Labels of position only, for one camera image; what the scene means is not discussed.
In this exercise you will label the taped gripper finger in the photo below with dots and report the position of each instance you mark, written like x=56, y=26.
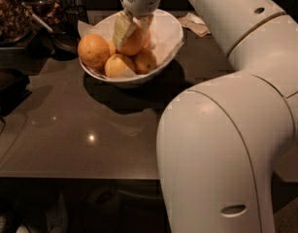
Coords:
x=144, y=22

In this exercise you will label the yellow taped gripper finger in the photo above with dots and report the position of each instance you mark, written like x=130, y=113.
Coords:
x=124, y=27

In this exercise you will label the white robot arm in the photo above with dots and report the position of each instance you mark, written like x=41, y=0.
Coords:
x=218, y=140

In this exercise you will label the small hidden middle orange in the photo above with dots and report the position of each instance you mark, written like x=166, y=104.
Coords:
x=112, y=47

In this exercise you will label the front yellowish orange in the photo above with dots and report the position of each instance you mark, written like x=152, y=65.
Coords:
x=119, y=66

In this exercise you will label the white ceramic bowl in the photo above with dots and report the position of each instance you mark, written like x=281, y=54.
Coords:
x=166, y=39

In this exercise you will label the crumpled brown paper napkin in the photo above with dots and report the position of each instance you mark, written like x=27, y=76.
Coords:
x=195, y=24

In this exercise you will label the large glass nut jar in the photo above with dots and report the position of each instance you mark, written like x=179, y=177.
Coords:
x=15, y=23

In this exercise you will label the black device at left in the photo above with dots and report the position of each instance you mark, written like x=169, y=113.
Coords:
x=13, y=89

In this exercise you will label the black wire cup holder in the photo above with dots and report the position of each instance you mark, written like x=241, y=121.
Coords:
x=73, y=15

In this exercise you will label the white serving spoon handle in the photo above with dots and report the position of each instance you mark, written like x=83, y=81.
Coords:
x=41, y=22

